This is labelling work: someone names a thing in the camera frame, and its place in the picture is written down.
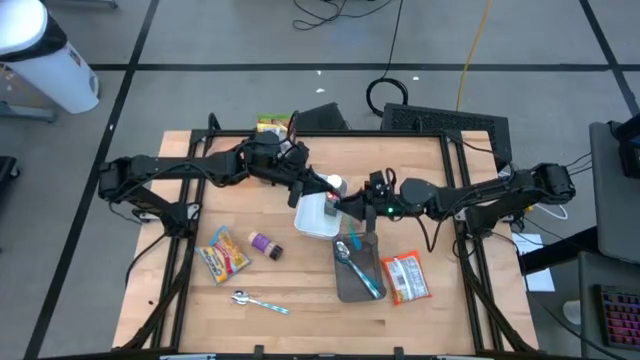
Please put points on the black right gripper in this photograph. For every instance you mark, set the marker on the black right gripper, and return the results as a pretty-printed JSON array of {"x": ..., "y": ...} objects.
[{"x": 385, "y": 202}]

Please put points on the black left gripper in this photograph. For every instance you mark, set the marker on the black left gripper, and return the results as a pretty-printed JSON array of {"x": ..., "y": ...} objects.
[{"x": 295, "y": 174}]

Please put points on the teal silicone spatula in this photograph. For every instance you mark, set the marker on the teal silicone spatula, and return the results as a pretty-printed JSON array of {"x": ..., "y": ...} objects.
[{"x": 356, "y": 240}]

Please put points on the green red yellow snack bag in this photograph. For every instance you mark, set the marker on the green red yellow snack bag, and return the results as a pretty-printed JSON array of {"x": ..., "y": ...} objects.
[{"x": 272, "y": 122}]

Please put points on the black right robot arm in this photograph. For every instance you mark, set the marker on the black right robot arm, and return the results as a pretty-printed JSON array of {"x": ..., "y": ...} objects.
[{"x": 475, "y": 192}]

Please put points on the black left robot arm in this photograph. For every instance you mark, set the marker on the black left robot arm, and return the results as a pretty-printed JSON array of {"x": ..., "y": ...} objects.
[{"x": 165, "y": 164}]

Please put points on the white rectangular tray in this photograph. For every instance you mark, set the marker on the white rectangular tray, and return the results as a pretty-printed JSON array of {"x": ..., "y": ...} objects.
[{"x": 312, "y": 222}]

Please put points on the purple label spice jar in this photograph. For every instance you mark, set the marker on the purple label spice jar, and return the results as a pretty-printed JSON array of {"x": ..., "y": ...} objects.
[{"x": 265, "y": 245}]

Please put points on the grey rectangular tray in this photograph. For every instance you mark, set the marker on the grey rectangular tray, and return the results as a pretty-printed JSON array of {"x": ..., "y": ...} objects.
[{"x": 350, "y": 285}]

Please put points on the black wedge shaped device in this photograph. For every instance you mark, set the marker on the black wedge shaped device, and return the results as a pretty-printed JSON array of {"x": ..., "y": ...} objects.
[{"x": 322, "y": 119}]

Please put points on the orange ramen packet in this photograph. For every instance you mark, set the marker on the orange ramen packet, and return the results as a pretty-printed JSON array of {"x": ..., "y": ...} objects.
[{"x": 406, "y": 277}]

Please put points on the yellow red blue snack bag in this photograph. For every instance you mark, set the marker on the yellow red blue snack bag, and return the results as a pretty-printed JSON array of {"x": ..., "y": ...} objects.
[{"x": 223, "y": 255}]

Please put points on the black perforated computer case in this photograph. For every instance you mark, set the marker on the black perforated computer case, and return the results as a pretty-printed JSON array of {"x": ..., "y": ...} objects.
[{"x": 450, "y": 122}]

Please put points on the white paper sheet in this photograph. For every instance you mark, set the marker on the white paper sheet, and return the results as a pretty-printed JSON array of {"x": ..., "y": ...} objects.
[{"x": 542, "y": 280}]

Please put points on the black desk base bar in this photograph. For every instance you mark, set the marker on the black desk base bar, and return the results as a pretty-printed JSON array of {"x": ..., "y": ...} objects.
[{"x": 555, "y": 252}]

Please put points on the white computer mouse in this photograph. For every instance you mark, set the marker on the white computer mouse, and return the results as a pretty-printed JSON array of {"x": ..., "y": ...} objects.
[{"x": 572, "y": 312}]

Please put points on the grey desk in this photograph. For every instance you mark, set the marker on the grey desk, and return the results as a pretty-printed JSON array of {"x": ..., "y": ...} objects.
[
  {"x": 587, "y": 300},
  {"x": 615, "y": 210}
]

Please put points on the backlit black keyboard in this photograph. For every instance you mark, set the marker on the backlit black keyboard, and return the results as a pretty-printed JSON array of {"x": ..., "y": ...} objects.
[{"x": 620, "y": 315}]

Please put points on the white trash can black rim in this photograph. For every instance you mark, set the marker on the white trash can black rim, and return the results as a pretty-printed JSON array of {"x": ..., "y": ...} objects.
[{"x": 55, "y": 80}]

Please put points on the grey desk foot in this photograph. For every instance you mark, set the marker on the grey desk foot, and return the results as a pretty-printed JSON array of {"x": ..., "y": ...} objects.
[
  {"x": 30, "y": 114},
  {"x": 80, "y": 3}
]

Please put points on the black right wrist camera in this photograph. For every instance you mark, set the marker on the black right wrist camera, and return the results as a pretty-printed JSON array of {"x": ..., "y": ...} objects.
[{"x": 382, "y": 181}]

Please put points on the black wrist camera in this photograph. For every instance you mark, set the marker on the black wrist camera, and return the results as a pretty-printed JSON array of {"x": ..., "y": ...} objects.
[
  {"x": 296, "y": 154},
  {"x": 382, "y": 181}
]

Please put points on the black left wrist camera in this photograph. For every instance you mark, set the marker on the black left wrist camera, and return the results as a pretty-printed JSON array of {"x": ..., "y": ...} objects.
[{"x": 296, "y": 154}]

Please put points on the black aluminium table frame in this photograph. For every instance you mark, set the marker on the black aluminium table frame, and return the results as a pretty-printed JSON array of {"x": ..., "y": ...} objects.
[{"x": 360, "y": 133}]

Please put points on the silver arm base bracket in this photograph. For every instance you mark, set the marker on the silver arm base bracket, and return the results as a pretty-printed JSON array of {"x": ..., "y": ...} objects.
[{"x": 460, "y": 214}]

